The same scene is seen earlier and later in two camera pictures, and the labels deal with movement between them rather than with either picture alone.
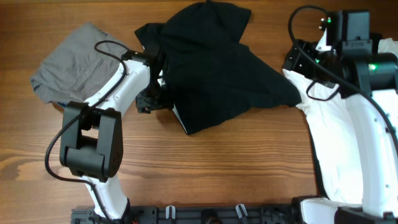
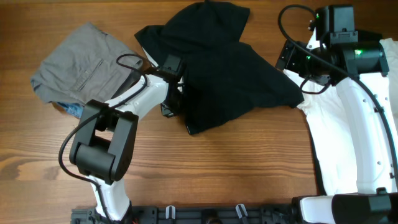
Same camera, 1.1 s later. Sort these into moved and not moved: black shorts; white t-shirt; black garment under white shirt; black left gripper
Moved: black left gripper
Not moved: black shorts; black garment under white shirt; white t-shirt
